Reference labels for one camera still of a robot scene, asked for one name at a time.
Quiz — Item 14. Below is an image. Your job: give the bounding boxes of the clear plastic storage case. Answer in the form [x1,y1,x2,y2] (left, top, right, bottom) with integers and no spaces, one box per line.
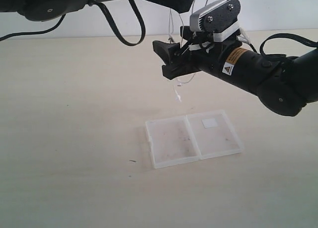
[145,110,244,168]

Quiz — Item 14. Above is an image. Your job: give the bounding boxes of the white wired earphones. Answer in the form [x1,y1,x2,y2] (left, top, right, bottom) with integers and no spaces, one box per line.
[166,0,210,103]

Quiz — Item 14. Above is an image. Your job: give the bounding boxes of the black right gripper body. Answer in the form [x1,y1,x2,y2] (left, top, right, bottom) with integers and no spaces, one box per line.
[173,26,242,71]

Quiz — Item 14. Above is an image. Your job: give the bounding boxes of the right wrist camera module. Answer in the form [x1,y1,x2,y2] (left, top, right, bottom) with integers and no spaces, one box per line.
[189,0,241,43]

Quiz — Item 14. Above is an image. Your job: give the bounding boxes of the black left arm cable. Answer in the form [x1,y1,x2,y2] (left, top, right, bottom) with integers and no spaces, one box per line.
[0,0,146,46]

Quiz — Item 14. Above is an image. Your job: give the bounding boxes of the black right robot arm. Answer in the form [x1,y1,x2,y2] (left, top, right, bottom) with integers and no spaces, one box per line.
[153,26,318,117]

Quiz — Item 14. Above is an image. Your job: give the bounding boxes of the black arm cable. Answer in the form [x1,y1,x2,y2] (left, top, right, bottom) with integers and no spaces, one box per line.
[0,0,146,46]
[238,29,318,62]

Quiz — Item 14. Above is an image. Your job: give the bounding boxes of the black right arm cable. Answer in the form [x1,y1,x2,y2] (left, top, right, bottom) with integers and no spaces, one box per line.
[238,29,318,62]

